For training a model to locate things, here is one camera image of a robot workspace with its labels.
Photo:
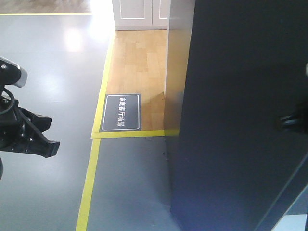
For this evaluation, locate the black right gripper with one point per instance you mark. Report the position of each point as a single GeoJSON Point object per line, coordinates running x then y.
{"type": "Point", "coordinates": [297, 121]}

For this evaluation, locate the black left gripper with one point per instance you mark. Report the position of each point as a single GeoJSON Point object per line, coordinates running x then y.
{"type": "Point", "coordinates": [21, 130]}

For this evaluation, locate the fridge door white inside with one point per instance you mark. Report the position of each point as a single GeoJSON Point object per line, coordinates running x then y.
{"type": "Point", "coordinates": [240, 66]}

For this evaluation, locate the dark floor sign sticker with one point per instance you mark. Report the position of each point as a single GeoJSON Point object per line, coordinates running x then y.
{"type": "Point", "coordinates": [121, 112]}

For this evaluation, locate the white panelled cabinet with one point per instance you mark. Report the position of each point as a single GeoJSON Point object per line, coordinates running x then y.
{"type": "Point", "coordinates": [153, 14]}

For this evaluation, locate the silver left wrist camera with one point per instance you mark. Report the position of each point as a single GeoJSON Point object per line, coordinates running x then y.
{"type": "Point", "coordinates": [12, 73]}

